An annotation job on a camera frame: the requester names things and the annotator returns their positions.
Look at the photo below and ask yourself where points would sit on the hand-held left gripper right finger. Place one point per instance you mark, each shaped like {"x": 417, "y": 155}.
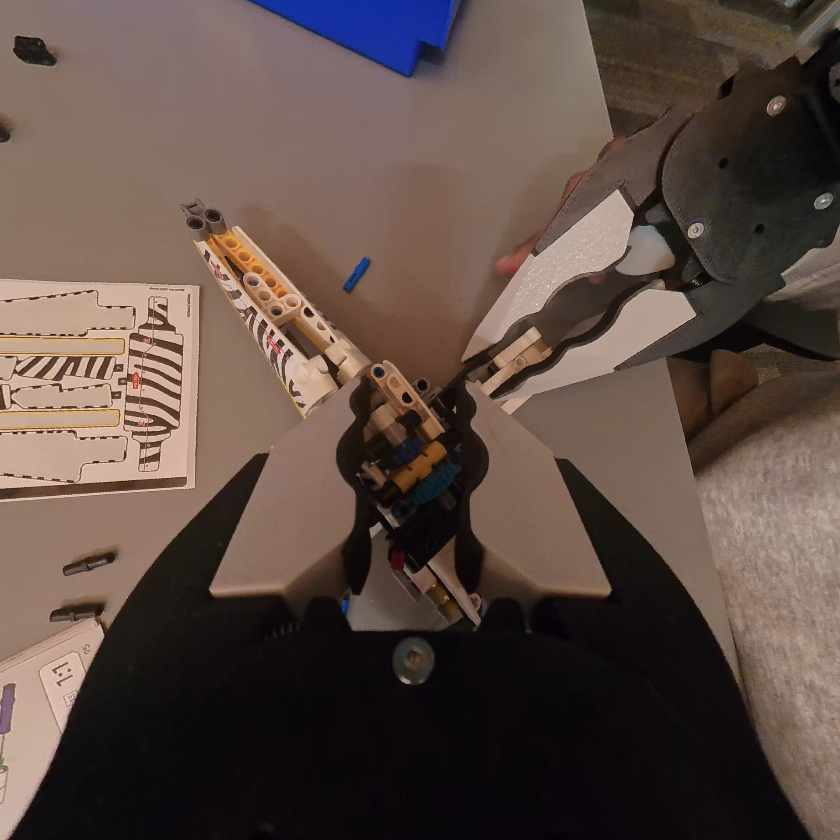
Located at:
{"x": 544, "y": 525}

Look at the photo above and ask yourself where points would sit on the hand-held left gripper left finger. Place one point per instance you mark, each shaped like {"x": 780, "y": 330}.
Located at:
{"x": 282, "y": 525}

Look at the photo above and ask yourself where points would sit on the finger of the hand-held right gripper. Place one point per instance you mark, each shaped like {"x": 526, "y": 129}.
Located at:
{"x": 649, "y": 334}
{"x": 571, "y": 249}

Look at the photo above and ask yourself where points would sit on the white lego skid assembly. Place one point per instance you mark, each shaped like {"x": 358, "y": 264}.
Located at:
{"x": 518, "y": 358}

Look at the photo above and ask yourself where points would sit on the long black lego beam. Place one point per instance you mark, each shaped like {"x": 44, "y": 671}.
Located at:
{"x": 459, "y": 377}

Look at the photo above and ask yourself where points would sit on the zebra striped lego helicopter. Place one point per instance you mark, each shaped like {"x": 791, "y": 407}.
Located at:
{"x": 275, "y": 308}

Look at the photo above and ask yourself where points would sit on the lego instruction booklet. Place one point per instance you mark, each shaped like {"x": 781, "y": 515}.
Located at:
{"x": 26, "y": 722}

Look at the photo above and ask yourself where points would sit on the black lego pin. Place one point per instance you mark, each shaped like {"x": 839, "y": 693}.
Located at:
{"x": 90, "y": 563}
{"x": 77, "y": 612}

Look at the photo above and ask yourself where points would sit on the blue lego pin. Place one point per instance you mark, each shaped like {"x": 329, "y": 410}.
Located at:
{"x": 356, "y": 272}

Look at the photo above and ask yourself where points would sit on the person's right hand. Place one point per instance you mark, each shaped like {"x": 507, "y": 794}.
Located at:
{"x": 525, "y": 256}

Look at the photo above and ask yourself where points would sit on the zebra sticker sheet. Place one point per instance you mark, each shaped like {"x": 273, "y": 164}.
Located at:
{"x": 98, "y": 387}

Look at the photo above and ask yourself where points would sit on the blue plastic bin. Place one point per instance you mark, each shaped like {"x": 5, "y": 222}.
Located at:
{"x": 367, "y": 26}

